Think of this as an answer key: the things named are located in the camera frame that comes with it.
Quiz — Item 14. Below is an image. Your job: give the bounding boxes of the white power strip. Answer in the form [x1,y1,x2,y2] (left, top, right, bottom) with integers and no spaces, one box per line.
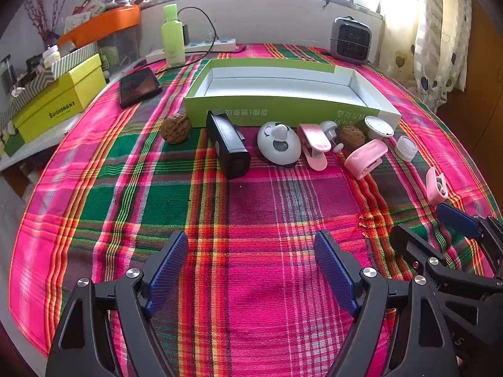
[146,38,237,64]

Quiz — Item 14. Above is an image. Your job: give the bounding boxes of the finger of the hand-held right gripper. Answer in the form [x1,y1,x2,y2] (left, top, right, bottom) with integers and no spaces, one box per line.
[436,203,503,279]
[389,223,503,293]

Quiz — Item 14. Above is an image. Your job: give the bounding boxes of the green plastic bottle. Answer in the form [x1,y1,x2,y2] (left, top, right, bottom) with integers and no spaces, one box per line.
[161,4,186,68]

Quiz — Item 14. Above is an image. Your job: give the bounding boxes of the black rectangular device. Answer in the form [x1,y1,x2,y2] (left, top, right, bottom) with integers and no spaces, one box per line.
[206,111,251,179]

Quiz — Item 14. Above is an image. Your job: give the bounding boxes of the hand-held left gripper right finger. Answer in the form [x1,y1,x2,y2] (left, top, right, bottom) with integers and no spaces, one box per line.
[314,230,460,377]

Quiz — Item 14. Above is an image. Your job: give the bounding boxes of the pink clip stapler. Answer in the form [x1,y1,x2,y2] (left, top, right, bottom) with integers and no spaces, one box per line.
[297,123,331,171]

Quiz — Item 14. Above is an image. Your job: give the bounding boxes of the grey striped box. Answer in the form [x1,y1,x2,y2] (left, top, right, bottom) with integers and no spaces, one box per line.
[0,41,97,126]

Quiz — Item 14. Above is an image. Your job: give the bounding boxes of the heart patterned curtain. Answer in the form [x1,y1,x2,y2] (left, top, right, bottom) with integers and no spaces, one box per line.
[377,0,472,112]

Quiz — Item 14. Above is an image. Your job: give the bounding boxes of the green cardboard box tray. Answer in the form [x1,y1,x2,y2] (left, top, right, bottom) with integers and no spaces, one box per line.
[183,58,402,128]

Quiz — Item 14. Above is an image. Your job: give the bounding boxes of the brown walnut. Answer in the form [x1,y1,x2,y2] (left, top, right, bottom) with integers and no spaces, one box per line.
[339,124,367,150]
[161,113,192,142]

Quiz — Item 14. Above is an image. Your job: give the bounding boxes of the white round green-based holder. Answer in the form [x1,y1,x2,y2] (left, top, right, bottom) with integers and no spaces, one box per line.
[363,116,395,142]

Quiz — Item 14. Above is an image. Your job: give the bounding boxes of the pink earbud case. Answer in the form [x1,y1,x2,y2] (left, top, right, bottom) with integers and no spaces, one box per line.
[425,167,449,207]

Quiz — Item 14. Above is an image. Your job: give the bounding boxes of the clear plastic storage box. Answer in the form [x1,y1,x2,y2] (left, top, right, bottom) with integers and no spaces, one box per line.
[94,27,140,75]

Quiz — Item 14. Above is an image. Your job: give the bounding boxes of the small clear plastic jar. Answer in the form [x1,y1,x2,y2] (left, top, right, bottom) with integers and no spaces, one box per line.
[394,135,418,161]

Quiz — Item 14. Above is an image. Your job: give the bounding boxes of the black smartphone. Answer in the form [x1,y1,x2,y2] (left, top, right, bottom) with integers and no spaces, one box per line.
[119,67,163,109]

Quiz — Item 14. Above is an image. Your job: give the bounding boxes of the yellow cardboard box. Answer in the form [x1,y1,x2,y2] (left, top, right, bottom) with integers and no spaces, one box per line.
[12,53,108,144]

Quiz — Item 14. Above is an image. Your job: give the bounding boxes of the black charger cable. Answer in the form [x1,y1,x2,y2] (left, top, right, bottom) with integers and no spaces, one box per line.
[155,7,246,75]

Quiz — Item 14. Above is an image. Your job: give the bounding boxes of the wooden cabinet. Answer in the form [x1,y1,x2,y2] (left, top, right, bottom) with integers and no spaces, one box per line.
[436,0,503,146]

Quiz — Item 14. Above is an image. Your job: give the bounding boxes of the orange storage tray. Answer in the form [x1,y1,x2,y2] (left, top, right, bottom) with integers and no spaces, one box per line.
[58,5,141,48]

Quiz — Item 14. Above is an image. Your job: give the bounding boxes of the small white mushroom gadget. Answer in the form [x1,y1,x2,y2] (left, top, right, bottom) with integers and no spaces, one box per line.
[320,121,344,153]

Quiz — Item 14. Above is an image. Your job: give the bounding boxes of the grey portable heater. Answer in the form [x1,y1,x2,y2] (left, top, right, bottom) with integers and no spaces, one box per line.
[329,16,372,65]

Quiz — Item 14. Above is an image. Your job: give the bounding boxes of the pink plaid blanket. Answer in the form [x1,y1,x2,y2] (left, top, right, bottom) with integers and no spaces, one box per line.
[8,43,500,377]

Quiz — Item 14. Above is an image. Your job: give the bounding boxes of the white panda face gadget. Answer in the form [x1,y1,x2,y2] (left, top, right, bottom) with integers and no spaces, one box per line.
[257,122,302,166]

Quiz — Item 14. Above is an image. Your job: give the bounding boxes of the red dried flower branches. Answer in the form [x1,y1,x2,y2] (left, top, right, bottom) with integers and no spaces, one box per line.
[24,0,75,48]

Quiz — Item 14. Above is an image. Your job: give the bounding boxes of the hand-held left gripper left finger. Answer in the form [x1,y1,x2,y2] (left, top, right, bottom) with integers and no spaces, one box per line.
[45,230,190,377]

